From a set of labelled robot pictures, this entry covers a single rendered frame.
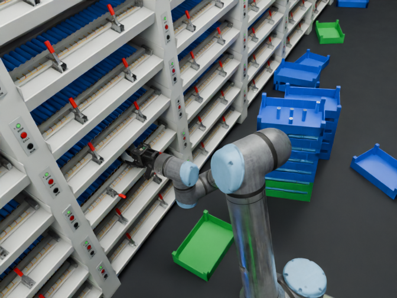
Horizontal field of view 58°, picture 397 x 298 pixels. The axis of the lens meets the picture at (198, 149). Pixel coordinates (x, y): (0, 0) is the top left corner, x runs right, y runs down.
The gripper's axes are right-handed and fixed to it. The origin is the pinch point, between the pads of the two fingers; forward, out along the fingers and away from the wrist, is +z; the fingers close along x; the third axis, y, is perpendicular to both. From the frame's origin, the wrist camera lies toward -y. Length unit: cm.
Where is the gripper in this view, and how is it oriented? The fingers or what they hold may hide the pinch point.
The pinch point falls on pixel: (124, 153)
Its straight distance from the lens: 159.3
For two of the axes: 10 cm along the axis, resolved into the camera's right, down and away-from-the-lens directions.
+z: -8.4, -2.6, 4.7
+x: -5.2, 6.3, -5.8
